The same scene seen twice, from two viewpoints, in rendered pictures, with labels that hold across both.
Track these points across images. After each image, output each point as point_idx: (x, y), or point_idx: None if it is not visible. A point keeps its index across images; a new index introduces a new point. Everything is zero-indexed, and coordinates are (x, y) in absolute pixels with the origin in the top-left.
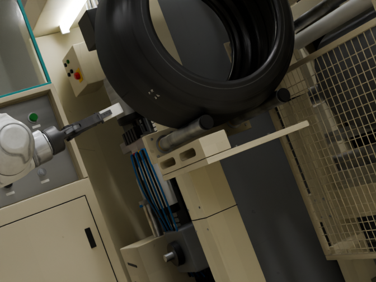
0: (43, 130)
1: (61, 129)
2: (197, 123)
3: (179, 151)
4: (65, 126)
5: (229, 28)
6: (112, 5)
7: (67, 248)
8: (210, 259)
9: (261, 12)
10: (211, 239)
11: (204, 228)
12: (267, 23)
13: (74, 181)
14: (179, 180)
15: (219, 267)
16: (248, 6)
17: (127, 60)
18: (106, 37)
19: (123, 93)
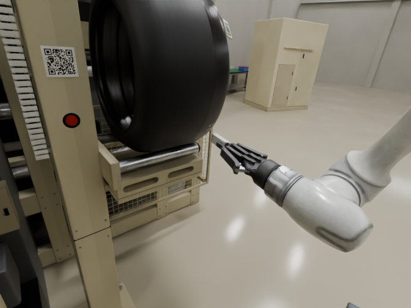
0: (279, 164)
1: (255, 162)
2: (197, 148)
3: (170, 170)
4: (260, 157)
5: (98, 63)
6: (225, 42)
7: None
8: (90, 265)
9: (118, 62)
10: (107, 243)
11: (100, 238)
12: (122, 72)
13: None
14: (77, 204)
15: (105, 263)
16: (106, 51)
17: (223, 97)
18: (210, 65)
19: (181, 120)
